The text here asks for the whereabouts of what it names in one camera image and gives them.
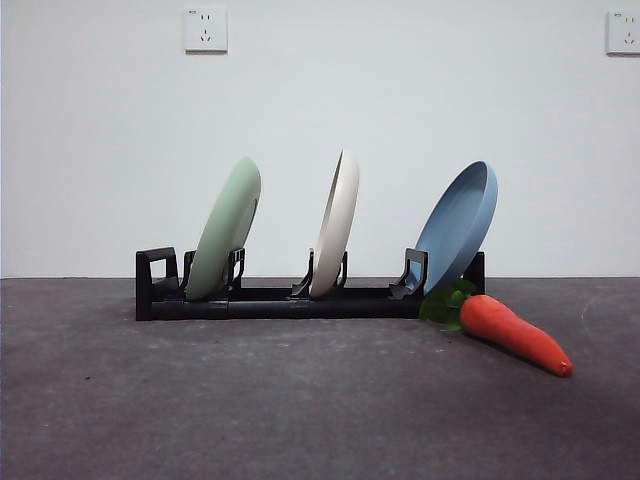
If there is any black plate rack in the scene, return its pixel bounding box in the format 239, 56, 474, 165
135, 246, 487, 322

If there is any pale green plate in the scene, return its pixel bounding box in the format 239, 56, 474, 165
185, 156, 262, 302

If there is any cream white plate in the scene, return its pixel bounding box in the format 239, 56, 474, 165
308, 148, 361, 297

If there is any blue plate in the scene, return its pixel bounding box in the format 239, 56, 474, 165
413, 160, 500, 297

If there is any white wall socket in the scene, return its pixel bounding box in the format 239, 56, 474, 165
184, 5, 229, 55
605, 9, 640, 56

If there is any orange carrot with green leaves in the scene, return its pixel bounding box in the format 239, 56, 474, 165
418, 278, 574, 378

